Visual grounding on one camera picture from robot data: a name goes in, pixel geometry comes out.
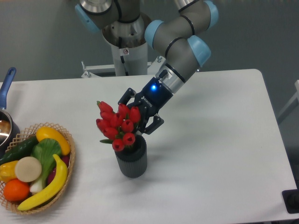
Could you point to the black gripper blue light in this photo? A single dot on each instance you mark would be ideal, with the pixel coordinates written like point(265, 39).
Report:
point(150, 100)

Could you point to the red tulip bouquet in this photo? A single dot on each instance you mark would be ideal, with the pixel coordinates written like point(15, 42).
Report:
point(119, 128)

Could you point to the dark grey ribbed vase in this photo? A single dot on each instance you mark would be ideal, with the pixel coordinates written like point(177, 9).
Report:
point(133, 163)

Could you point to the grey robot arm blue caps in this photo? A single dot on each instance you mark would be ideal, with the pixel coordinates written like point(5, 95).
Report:
point(130, 33)

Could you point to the purple red vegetable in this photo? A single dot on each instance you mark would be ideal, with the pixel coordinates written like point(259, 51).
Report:
point(66, 160)

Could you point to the yellow squash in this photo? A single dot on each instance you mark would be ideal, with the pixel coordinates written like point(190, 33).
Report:
point(46, 132)

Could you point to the yellow banana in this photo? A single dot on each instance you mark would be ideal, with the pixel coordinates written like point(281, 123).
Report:
point(51, 190)

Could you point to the green bok choy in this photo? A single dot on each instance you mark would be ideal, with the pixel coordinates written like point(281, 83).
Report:
point(44, 152)

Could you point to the woven wicker basket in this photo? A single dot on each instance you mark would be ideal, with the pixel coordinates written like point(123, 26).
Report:
point(20, 137)

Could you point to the green cucumber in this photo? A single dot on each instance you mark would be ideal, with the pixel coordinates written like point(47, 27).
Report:
point(19, 151)

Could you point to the beige round disc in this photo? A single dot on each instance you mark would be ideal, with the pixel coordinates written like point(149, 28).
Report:
point(28, 169)

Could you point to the yellow bell pepper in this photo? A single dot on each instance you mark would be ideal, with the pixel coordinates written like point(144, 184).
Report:
point(7, 172)

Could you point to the orange fruit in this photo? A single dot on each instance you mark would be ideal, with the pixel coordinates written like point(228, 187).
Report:
point(16, 190)

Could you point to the black device at table edge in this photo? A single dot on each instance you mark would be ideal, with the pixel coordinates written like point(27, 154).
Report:
point(291, 200)

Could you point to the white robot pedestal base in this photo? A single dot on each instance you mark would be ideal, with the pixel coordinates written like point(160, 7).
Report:
point(126, 62)

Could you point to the blue handled saucepan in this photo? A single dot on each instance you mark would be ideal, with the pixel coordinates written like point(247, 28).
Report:
point(8, 128)

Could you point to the white frame at right edge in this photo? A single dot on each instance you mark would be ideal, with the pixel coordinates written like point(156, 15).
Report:
point(291, 104)

